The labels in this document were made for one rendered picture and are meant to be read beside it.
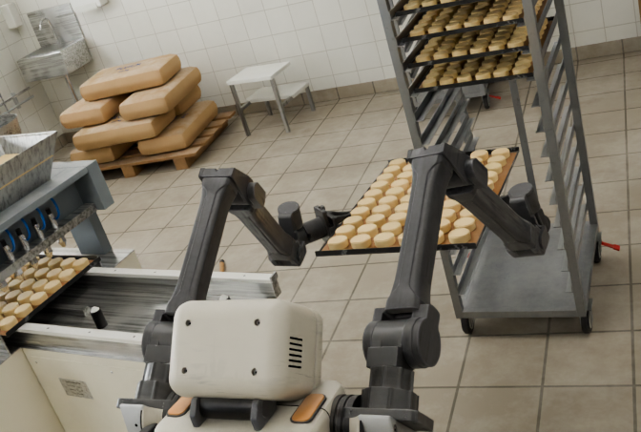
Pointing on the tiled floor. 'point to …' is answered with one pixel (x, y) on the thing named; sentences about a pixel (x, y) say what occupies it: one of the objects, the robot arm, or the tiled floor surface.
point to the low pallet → (135, 161)
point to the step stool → (268, 91)
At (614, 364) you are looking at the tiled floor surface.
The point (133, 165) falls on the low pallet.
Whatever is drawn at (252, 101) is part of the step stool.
